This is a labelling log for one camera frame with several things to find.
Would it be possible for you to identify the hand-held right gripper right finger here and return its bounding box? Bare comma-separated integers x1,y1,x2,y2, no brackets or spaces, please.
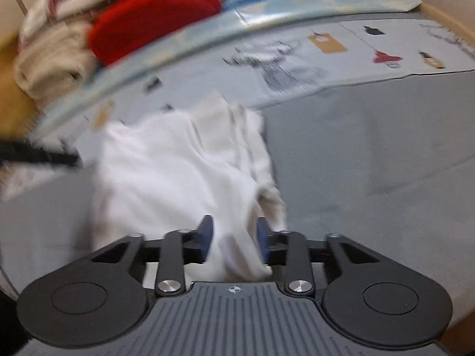
256,216,380,297

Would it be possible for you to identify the white small garment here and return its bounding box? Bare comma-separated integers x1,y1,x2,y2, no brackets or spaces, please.
89,90,290,283

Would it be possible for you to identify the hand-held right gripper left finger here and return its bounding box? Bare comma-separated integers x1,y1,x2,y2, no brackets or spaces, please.
91,214,215,298

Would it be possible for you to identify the beige folded clothes pile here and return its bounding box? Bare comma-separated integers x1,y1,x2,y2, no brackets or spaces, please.
13,18,98,101

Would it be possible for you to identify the red knit blanket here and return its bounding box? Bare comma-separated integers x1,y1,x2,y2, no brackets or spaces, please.
88,0,223,67

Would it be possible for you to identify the deer printed bedsheet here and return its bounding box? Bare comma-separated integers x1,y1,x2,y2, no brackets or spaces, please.
83,18,475,128

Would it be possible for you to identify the wooden bed frame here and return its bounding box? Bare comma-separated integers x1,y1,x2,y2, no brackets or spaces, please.
343,0,475,62

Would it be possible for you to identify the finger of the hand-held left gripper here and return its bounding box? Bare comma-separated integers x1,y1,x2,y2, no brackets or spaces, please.
0,138,83,170

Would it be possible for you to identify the light blue patterned mat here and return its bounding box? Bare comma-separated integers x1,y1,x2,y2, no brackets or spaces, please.
35,0,422,136

